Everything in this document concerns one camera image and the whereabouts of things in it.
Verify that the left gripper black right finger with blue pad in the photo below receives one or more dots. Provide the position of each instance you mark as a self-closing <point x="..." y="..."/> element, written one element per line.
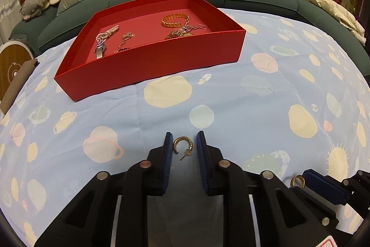
<point x="221" y="177"/>

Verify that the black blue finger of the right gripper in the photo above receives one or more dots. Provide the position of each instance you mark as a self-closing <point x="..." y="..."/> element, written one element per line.
<point x="326" y="186"/>

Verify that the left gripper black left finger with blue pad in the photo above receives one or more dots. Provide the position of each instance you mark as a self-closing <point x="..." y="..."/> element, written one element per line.
<point x="149" y="177"/>

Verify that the gold hoop earring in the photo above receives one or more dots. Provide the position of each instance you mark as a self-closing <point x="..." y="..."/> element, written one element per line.
<point x="185" y="144"/>
<point x="297" y="181"/>

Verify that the gold filigree pendant jewelry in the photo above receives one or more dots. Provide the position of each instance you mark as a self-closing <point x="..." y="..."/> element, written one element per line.
<point x="184" y="31"/>

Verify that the light blue planet bedsheet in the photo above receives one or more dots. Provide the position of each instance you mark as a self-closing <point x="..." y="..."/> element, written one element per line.
<point x="293" y="101"/>

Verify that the silver watch clasp piece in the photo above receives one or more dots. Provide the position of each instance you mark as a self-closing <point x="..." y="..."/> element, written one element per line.
<point x="99" y="50"/>

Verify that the red cardboard tray box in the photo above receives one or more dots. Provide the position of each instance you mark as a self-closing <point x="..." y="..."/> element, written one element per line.
<point x="150" y="55"/>

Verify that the cream satin blanket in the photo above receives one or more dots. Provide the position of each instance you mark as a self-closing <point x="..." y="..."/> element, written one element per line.
<point x="343" y="16"/>

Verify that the dark green curved sofa headboard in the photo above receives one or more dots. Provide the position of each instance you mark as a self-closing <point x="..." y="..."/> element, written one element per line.
<point x="51" y="29"/>

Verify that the round wooden side table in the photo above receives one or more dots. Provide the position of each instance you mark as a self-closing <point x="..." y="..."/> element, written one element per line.
<point x="13" y="54"/>

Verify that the grey plush animal toy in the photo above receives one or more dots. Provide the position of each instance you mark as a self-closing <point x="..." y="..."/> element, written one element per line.
<point x="33" y="8"/>

